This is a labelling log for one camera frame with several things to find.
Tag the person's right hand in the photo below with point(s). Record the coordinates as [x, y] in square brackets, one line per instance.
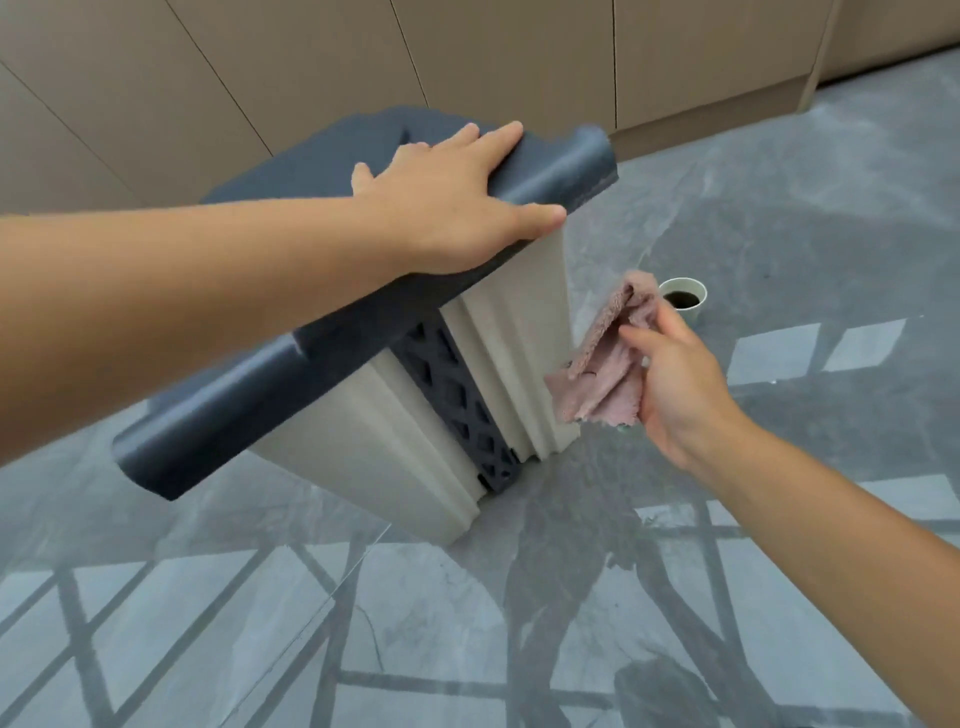
[686, 394]

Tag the person's left hand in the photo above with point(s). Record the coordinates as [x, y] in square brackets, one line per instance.
[442, 214]

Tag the person's left thumb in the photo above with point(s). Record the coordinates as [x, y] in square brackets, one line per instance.
[534, 220]

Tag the person's right thumb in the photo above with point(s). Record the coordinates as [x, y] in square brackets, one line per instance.
[646, 341]

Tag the person's left little finger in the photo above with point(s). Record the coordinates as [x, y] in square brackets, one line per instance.
[362, 176]

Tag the person's left middle finger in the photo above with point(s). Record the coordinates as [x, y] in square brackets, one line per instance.
[456, 140]

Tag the pink cleaning cloth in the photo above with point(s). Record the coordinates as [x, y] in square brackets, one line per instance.
[604, 360]

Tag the white bin with grey lid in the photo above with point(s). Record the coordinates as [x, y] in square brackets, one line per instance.
[390, 352]

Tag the person's left forearm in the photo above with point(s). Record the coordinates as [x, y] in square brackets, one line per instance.
[187, 300]

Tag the person's right forearm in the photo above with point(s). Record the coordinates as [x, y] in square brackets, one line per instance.
[840, 570]

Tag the dark coffee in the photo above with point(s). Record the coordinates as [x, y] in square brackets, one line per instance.
[683, 299]

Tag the white paper cup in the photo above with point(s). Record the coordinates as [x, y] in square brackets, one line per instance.
[694, 309]

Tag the row of beige cabinet doors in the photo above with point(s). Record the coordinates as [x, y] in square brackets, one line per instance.
[300, 67]

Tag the beige cabinet plinth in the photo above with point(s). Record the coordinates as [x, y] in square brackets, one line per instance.
[705, 112]

